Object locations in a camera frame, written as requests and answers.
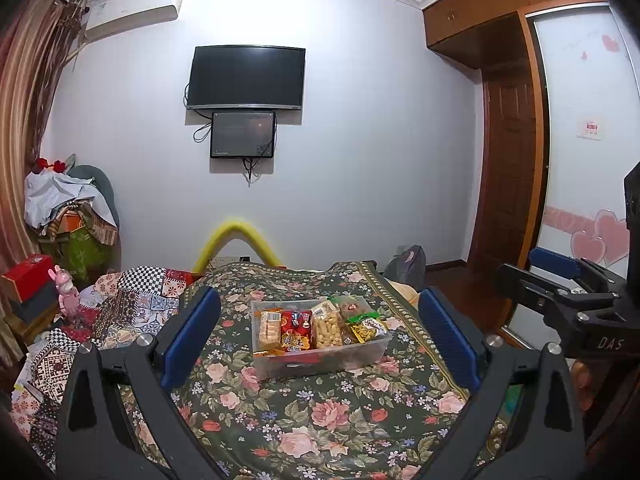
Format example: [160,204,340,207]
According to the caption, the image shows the black wall television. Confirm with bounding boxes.
[186,45,307,112]

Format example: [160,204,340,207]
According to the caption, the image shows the clear bag of corn puffs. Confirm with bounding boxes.
[310,302,346,350]

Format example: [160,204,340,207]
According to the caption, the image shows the small wall monitor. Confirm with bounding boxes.
[210,110,277,159]

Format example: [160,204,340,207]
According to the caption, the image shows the brown striped curtain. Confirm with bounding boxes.
[0,0,91,361]

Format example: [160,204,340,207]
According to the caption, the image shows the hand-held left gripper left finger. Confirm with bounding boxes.
[52,285,223,480]

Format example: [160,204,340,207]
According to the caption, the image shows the clear packet with red label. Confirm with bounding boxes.
[337,296,372,317]

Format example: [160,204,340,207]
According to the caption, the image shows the red white paper sign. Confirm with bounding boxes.
[576,117,606,140]

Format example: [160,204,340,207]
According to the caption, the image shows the red artificial flowers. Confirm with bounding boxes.
[32,157,69,174]

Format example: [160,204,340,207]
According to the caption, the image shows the striped folded cloth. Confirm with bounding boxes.
[82,205,119,247]

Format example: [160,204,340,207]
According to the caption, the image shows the white air conditioner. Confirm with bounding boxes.
[82,0,186,44]

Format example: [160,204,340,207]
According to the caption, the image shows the orange box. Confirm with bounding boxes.
[54,212,86,234]

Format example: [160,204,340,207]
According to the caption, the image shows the brown cracker packet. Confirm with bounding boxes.
[259,310,282,352]

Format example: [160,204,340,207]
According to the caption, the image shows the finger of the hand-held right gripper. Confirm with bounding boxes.
[495,262,617,322]
[530,247,626,296]

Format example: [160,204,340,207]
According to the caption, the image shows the wooden room door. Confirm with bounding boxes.
[467,67,546,274]

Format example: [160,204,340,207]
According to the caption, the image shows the yellow foam tube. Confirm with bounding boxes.
[192,217,284,274]

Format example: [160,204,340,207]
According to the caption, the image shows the patchwork quilt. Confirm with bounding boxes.
[10,265,201,461]

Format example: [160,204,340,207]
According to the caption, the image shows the clear plastic container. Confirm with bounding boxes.
[250,296,393,380]

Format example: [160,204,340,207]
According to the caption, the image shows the person's right hand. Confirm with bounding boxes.
[569,359,594,412]

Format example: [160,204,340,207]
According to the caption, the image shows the dark grey box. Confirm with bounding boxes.
[15,285,64,327]

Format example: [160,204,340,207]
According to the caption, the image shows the white crumpled cloth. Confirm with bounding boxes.
[25,167,109,232]

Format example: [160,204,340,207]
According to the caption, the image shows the grey backpack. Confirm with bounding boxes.
[382,245,427,289]

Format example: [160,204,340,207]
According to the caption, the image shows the red box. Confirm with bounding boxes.
[0,254,56,304]

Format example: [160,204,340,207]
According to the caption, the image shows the beige blanket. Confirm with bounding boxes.
[390,280,426,307]

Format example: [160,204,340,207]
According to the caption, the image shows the green pea snack bag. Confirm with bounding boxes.
[346,312,390,345]

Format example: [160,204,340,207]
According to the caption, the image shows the dark floral blanket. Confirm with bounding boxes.
[95,260,511,480]

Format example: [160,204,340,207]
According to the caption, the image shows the wooden wardrobe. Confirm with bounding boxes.
[422,0,640,352]

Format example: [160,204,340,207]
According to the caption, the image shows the grey cushion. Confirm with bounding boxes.
[67,164,121,232]

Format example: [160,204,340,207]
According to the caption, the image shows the red snack packet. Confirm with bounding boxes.
[280,310,315,354]

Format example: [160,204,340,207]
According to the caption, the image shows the pink plush toy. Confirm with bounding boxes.
[47,265,81,317]

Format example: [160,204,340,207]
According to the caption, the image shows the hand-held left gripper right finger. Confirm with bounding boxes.
[417,287,586,480]

